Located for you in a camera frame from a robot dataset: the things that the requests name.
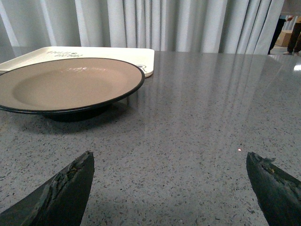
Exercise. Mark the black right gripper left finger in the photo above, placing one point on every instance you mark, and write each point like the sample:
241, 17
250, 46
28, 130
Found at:
61, 201

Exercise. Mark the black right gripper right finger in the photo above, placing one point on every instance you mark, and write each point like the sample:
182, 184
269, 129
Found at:
278, 193

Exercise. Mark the beige plate black rim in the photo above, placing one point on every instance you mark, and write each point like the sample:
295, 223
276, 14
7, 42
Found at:
68, 89

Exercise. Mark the white rectangular tray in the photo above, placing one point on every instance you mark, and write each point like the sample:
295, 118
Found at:
141, 57

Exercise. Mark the person in brown trousers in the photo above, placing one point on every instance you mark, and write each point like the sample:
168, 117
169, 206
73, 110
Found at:
294, 45

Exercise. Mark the brown cardboard box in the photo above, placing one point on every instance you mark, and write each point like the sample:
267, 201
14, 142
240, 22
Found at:
284, 38

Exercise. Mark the grey pleated curtain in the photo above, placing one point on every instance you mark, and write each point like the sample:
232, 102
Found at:
209, 26

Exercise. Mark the person in black trousers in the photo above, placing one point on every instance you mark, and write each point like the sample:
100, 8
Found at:
281, 20

